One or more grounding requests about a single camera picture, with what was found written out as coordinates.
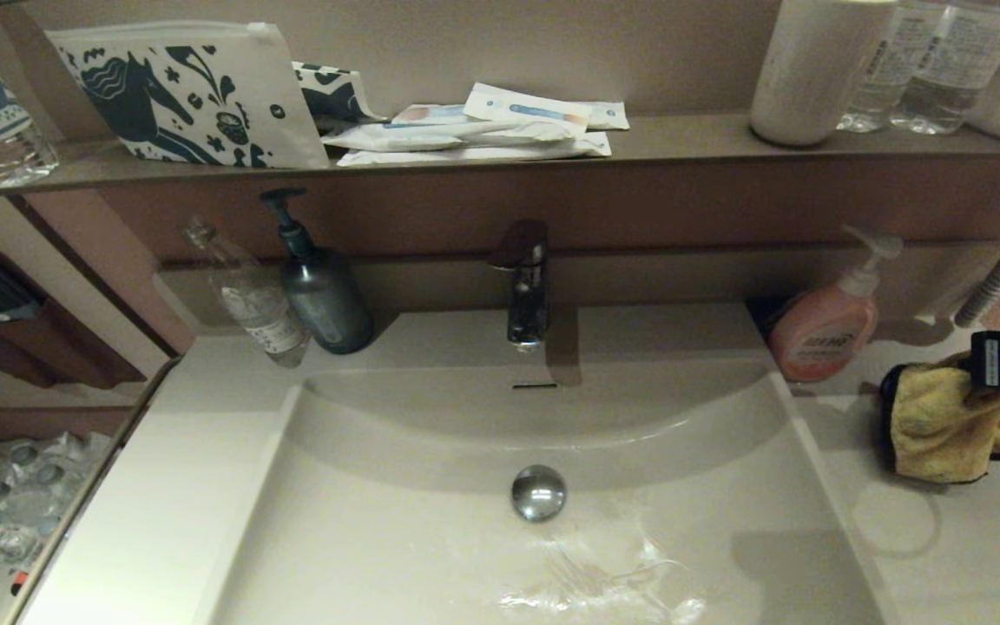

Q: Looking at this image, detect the white packet peach print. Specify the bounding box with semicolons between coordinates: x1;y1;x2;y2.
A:
391;104;474;128

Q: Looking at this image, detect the small white packet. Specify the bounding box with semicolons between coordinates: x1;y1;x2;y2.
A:
585;102;630;131

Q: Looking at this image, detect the yellow cloth with black backing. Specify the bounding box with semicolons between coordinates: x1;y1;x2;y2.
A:
878;360;1000;484

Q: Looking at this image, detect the white packet blue orange stripe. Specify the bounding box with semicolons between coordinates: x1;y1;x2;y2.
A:
464;82;593;136

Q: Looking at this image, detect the dark grey pump bottle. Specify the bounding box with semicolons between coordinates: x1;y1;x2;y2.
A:
259;188;376;356

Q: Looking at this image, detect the empty clear plastic bottle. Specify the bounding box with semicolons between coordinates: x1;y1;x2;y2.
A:
184;217;313;369

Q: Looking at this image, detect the long white wrapped packet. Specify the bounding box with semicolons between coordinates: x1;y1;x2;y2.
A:
321;120;579;153

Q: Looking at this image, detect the chrome faucet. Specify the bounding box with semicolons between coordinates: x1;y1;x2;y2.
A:
488;219;550;352

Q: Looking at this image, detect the small white horse print pouch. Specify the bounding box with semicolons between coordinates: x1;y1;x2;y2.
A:
293;62;387;133

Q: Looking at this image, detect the large white horse print pouch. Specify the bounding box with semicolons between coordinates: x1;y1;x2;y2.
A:
44;22;330;170

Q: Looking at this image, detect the clear water bottle white label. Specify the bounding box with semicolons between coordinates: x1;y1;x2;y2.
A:
836;0;917;134
888;0;1000;135

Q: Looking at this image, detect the shrink-wrapped water bottle pack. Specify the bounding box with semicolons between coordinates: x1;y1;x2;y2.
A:
0;431;115;582

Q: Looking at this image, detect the flat white packet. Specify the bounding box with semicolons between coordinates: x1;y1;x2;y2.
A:
336;133;613;168

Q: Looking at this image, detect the pink soap pump bottle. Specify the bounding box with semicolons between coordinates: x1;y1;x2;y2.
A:
767;226;904;384

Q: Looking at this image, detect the chrome drain stopper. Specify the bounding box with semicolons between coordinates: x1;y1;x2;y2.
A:
510;464;568;523

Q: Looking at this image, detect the brown wall shelf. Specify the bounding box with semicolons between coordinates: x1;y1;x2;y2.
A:
0;113;1000;202

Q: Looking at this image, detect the white sink basin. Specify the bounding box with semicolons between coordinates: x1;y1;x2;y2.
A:
205;360;887;625

